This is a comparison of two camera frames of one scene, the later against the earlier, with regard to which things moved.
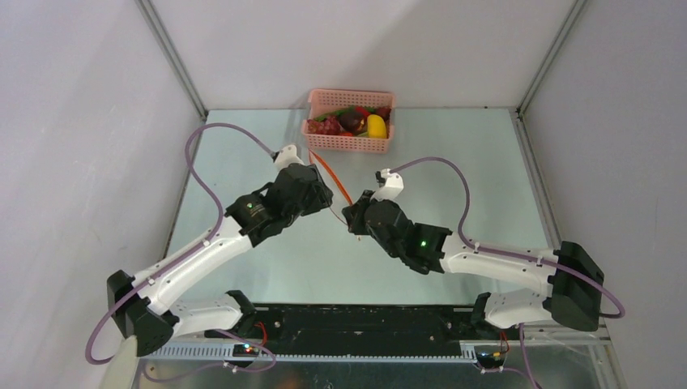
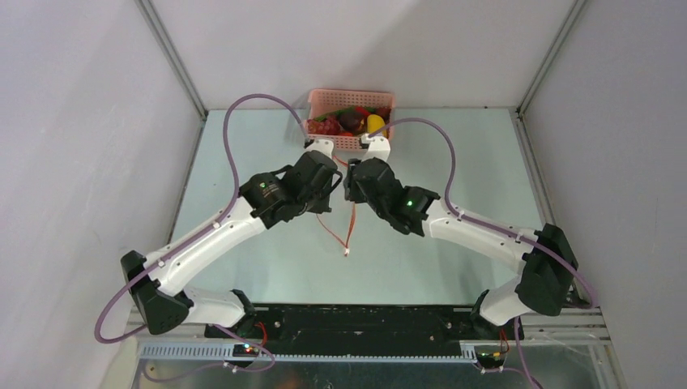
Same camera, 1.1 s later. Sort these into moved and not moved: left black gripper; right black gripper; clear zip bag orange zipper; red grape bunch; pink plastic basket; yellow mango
Moved: right black gripper; clear zip bag orange zipper
Not moved: red grape bunch; left black gripper; pink plastic basket; yellow mango
